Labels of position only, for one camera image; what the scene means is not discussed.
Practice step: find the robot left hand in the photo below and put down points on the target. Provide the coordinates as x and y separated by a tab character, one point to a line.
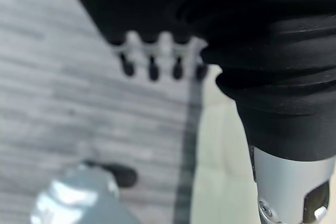
236	24

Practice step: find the dark robot foot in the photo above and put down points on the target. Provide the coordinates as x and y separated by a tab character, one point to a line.
120	173

